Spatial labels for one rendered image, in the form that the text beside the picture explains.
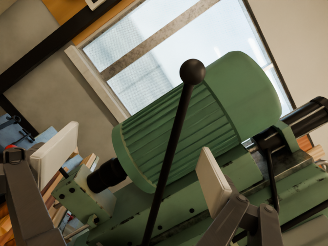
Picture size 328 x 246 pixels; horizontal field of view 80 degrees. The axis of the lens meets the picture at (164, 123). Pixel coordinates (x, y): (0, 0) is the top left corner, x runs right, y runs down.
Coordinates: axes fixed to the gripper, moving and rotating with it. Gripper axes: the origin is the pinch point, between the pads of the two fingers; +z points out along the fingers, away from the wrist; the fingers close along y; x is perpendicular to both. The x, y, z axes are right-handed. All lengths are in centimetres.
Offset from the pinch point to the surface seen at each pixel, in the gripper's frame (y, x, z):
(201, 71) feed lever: 5.6, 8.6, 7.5
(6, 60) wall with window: -116, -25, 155
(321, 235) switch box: 36.9, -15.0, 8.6
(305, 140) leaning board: 148, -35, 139
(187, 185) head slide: 11.7, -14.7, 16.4
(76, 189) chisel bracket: -11.4, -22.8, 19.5
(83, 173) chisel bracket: -11.4, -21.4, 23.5
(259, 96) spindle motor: 18.1, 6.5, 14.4
